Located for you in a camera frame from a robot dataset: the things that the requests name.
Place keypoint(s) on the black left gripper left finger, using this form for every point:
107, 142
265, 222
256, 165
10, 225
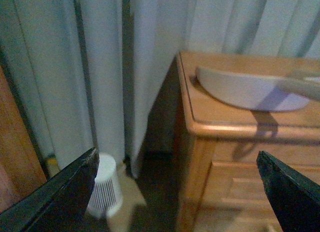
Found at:
60, 203

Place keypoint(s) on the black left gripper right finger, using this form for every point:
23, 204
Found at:
294, 198

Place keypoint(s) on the grey hand brush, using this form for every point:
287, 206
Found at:
303, 83

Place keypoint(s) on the light grey curtain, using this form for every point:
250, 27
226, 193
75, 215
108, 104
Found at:
87, 72

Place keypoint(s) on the wooden board at left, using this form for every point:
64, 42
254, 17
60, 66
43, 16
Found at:
21, 172

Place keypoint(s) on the wooden nightstand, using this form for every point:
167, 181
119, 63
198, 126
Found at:
216, 146

